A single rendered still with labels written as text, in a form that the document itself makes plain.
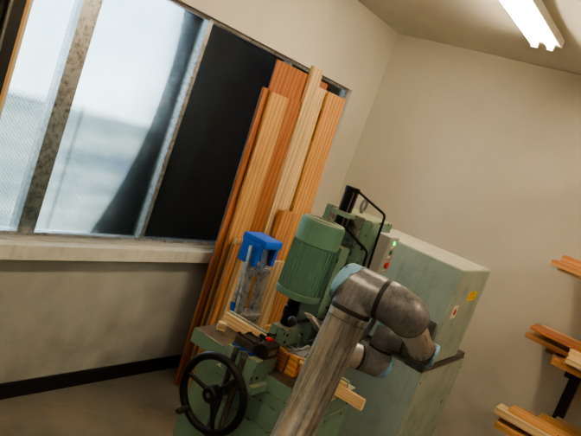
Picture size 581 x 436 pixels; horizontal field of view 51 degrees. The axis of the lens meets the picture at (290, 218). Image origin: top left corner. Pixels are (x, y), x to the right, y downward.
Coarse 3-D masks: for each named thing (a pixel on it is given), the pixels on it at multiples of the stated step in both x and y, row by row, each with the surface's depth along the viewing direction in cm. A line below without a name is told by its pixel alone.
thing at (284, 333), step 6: (276, 324) 231; (282, 324) 233; (270, 330) 232; (276, 330) 230; (282, 330) 229; (288, 330) 230; (294, 330) 234; (300, 330) 239; (276, 336) 230; (282, 336) 229; (288, 336) 232; (294, 336) 236; (282, 342) 229; (288, 342) 234; (294, 342) 238
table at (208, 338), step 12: (216, 324) 247; (192, 336) 237; (204, 336) 234; (216, 336) 235; (228, 336) 240; (204, 348) 233; (216, 348) 230; (216, 372) 218; (276, 372) 222; (252, 384) 212; (264, 384) 216; (276, 384) 216; (288, 384) 215; (276, 396) 216; (288, 396) 213; (336, 396) 220; (336, 408) 223
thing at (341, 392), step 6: (246, 330) 242; (300, 360) 231; (336, 390) 220; (342, 390) 219; (348, 390) 219; (342, 396) 219; (348, 396) 218; (354, 396) 217; (360, 396) 217; (348, 402) 218; (354, 402) 216; (360, 402) 215; (360, 408) 215
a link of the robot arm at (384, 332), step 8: (376, 328) 217; (384, 328) 213; (376, 336) 215; (384, 336) 213; (392, 336) 212; (368, 344) 218; (376, 344) 214; (384, 344) 213; (392, 344) 212; (400, 344) 210; (384, 352) 213; (392, 352) 215
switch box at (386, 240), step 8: (384, 240) 244; (392, 240) 244; (376, 248) 245; (384, 248) 244; (392, 248) 248; (376, 256) 245; (384, 256) 244; (392, 256) 251; (376, 264) 245; (384, 264) 247; (384, 272) 252
